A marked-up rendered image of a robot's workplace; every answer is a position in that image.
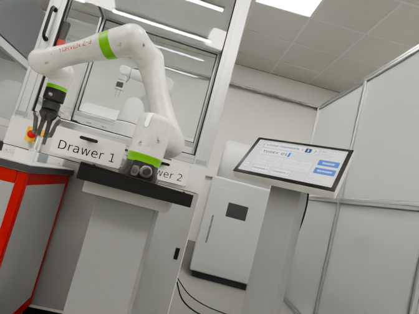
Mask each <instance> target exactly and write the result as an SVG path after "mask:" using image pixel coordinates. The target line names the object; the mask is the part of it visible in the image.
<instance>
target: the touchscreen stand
mask: <svg viewBox="0 0 419 314"><path fill-rule="evenodd" d="M306 200H307V193H304V192H300V191H295V190H291V189H286V188H280V187H277V186H272V185H271V190H270V193H269V197H268V200H267V206H266V210H265V213H264V218H263V222H262V226H261V231H260V234H259V239H258V244H257V247H256V251H255V255H254V260H253V264H252V267H251V272H250V276H249V280H248V285H247V288H246V293H245V296H244V301H243V305H242V309H241V314H281V308H282V303H283V300H284V295H285V292H286V287H287V282H288V278H289V274H290V270H291V265H292V260H293V256H294V252H295V248H296V244H297V238H298V235H299V230H300V226H301V222H302V217H303V213H304V208H305V205H306Z"/></svg>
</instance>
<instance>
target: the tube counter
mask: <svg viewBox="0 0 419 314"><path fill-rule="evenodd" d="M279 156H283V157H287V158H294V159H301V160H306V161H313V162H314V161H315V160H316V158H317V156H310V155H303V154H298V153H290V152H286V151H282V153H281V154H280V155H279Z"/></svg>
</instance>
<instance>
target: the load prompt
mask: <svg viewBox="0 0 419 314"><path fill-rule="evenodd" d="M264 147H266V148H274V149H279V150H286V151H294V152H298V153H306V154H311V155H319V153H320V151H321V149H316V148H308V147H303V146H294V145H286V144H281V143H273V142H267V143H266V144H265V145H264Z"/></svg>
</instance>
